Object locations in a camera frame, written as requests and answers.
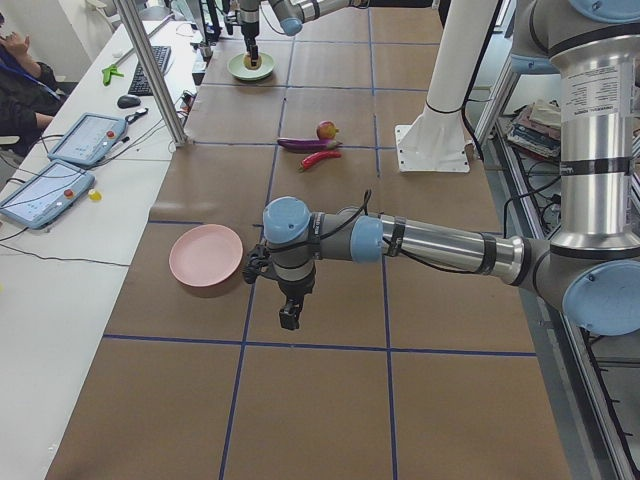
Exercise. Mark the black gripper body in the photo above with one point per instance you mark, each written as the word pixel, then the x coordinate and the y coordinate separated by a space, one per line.
pixel 295 290
pixel 249 31

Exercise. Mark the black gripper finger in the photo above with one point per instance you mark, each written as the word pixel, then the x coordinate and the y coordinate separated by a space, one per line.
pixel 289 314
pixel 253 51

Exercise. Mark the purple eggplant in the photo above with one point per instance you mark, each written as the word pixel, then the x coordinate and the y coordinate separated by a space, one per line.
pixel 308 145

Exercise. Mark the red pomegranate fruit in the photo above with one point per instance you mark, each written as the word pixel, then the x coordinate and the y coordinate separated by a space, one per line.
pixel 326 130

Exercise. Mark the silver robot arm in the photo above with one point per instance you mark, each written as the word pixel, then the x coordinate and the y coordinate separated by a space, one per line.
pixel 292 15
pixel 589 270

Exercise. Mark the light green plate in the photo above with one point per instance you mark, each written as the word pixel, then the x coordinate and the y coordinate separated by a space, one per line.
pixel 240 67

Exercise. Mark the pink plate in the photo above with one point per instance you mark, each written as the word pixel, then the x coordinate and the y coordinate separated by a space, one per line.
pixel 205 255

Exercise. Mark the red chili pepper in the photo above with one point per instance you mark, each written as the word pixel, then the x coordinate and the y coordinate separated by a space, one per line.
pixel 315 158

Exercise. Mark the black computer mouse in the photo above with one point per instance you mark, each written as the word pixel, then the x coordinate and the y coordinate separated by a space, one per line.
pixel 128 101

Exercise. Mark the green plastic clamp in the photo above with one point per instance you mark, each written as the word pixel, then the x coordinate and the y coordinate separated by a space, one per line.
pixel 109 72

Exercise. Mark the blue teach pendant far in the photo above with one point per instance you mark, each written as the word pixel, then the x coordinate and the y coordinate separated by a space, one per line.
pixel 89 140

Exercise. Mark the blue teach pendant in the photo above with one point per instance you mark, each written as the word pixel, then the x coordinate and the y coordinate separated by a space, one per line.
pixel 43 198
pixel 89 140

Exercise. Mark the small yellow object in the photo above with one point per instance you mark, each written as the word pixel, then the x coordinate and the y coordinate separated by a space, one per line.
pixel 95 195

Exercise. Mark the seated person dark jacket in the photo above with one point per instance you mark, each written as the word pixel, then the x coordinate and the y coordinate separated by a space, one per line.
pixel 30 94

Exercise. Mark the blue teach pendant near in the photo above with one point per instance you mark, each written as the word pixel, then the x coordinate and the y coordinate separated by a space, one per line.
pixel 43 198

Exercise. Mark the stack of books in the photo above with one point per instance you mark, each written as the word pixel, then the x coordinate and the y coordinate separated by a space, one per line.
pixel 537 128

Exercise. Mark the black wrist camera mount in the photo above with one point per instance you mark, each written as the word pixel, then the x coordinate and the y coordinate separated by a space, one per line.
pixel 258 264

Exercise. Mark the aluminium frame post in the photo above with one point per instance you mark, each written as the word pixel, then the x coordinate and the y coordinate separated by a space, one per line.
pixel 141 44

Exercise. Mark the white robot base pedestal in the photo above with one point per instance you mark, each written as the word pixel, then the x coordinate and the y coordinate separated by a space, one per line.
pixel 435 141

